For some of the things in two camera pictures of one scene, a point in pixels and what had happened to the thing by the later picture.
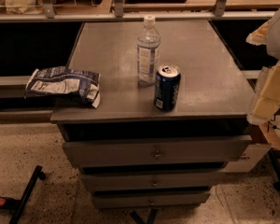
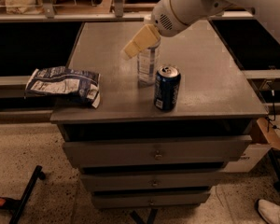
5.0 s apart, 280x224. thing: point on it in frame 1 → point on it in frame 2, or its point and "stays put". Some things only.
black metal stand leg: [18, 206] stays put
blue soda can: [166, 87] stays put
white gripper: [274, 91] → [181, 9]
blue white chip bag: [78, 86] stays put
